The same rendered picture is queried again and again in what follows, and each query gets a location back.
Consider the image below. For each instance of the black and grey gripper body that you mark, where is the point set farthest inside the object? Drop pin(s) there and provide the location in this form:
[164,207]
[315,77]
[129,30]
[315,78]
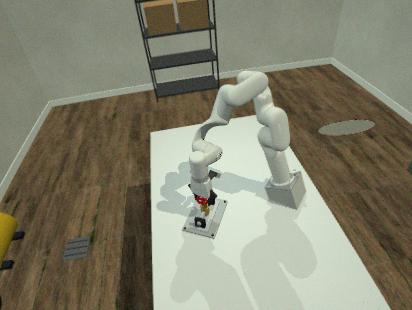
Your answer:
[201,189]

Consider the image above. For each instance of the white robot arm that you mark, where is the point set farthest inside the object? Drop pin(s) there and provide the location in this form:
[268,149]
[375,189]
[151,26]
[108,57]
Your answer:
[274,134]

